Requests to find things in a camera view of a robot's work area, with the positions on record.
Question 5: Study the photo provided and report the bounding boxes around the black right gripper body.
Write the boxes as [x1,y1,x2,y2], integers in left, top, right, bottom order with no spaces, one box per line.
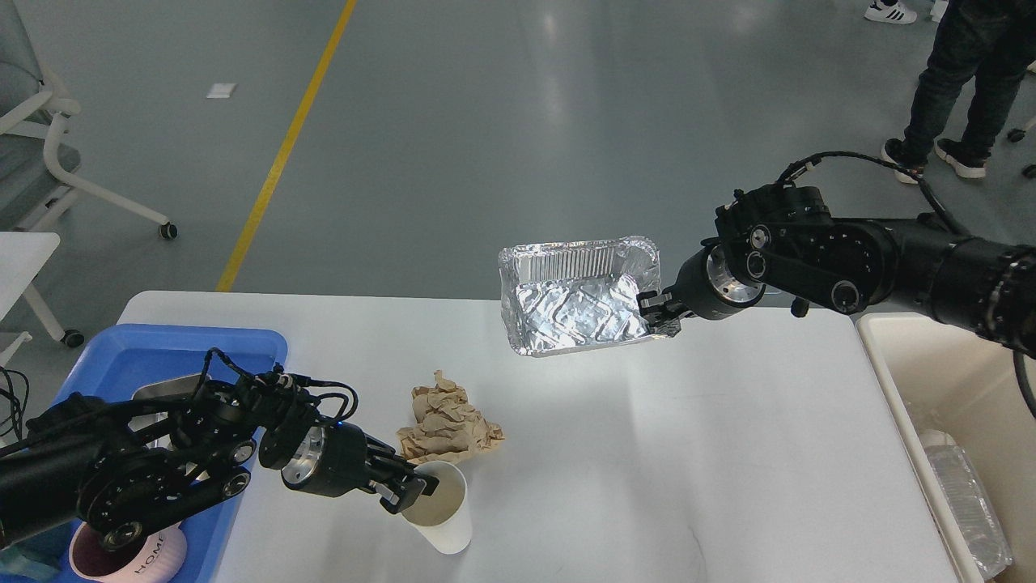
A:
[673,247,766,321]

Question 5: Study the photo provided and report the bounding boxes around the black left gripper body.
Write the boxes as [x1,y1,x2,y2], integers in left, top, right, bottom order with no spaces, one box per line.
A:
[281,422,377,497]

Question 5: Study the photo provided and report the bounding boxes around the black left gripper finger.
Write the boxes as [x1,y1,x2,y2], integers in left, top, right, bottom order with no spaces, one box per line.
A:
[370,474,428,514]
[365,435,440,496]

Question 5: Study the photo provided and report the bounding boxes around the white paper cup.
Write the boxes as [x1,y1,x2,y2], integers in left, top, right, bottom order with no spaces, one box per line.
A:
[401,460,473,555]

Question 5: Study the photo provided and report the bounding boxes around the aluminium foil tray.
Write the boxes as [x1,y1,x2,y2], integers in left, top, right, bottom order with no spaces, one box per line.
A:
[497,236,664,358]

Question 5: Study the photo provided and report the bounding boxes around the stainless steel rectangular container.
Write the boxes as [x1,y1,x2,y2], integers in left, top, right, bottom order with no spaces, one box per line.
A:
[130,373,211,432]

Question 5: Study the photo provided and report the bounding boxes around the pink HOME mug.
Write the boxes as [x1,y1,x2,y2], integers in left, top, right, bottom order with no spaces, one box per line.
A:
[68,523,188,582]

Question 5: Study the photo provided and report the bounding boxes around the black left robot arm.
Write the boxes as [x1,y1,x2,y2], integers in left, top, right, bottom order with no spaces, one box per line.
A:
[2,348,439,552]

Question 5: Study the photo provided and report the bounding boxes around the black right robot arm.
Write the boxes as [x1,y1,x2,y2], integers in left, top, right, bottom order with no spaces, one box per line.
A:
[637,152,1035,409]

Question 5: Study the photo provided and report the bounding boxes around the crumpled brown paper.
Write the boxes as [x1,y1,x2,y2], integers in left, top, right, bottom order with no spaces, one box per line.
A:
[397,370,506,465]

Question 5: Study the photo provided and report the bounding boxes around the beige plastic bin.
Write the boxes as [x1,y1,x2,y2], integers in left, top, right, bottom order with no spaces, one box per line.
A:
[857,313,1035,582]

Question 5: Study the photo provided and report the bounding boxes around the teal yellow cup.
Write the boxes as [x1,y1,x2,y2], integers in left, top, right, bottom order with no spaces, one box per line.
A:
[1,545,62,582]

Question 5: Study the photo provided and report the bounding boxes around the person with white sneakers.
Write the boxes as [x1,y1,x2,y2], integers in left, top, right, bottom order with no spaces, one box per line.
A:
[864,1,918,25]

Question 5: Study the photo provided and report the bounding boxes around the white side table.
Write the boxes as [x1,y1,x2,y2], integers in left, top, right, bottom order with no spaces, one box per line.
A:
[1,230,85,348]

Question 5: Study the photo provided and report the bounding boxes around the person in dark jeans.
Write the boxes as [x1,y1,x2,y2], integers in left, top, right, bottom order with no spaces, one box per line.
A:
[881,1,1035,185]

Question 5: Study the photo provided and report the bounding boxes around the black cables at left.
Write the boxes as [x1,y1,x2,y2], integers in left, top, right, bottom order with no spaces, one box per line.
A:
[0,366,32,442]

